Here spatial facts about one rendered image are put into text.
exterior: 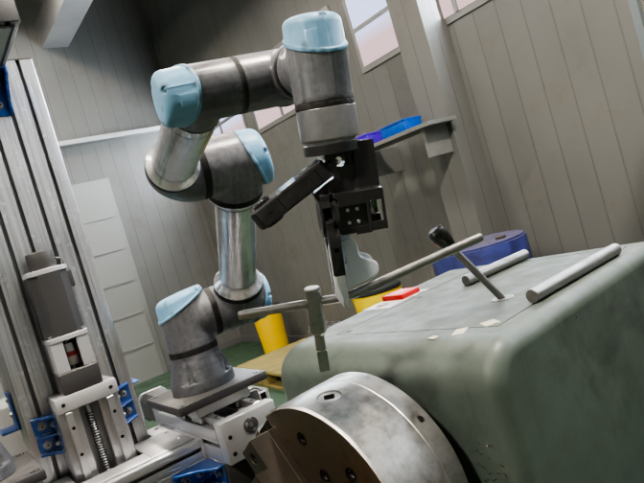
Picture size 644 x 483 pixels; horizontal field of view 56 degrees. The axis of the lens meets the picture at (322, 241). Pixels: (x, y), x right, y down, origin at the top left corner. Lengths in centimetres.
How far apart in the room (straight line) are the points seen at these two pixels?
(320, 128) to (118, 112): 848
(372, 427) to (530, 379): 22
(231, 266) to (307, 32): 73
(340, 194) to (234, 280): 69
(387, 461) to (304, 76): 47
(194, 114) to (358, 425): 44
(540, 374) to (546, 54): 381
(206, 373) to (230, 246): 31
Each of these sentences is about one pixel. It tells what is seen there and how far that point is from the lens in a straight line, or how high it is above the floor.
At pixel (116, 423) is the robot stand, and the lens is 150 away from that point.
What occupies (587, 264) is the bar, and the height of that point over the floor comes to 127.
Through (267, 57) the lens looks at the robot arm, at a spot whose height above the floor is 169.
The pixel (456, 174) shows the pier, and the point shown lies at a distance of 481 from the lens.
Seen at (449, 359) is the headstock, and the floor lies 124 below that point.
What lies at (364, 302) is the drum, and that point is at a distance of 527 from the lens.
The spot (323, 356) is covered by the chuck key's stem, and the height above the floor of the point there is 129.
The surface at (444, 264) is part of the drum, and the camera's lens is 410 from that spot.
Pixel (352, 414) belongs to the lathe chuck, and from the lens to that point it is 81.
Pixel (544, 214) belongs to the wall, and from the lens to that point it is 474.
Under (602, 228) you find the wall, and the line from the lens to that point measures 454.
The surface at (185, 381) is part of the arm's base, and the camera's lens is 145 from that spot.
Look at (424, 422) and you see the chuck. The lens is 84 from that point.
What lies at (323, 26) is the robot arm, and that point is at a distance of 75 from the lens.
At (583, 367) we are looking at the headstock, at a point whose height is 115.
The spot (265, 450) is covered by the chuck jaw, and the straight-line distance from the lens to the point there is 88.
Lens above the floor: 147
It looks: 2 degrees down
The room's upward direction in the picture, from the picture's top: 16 degrees counter-clockwise
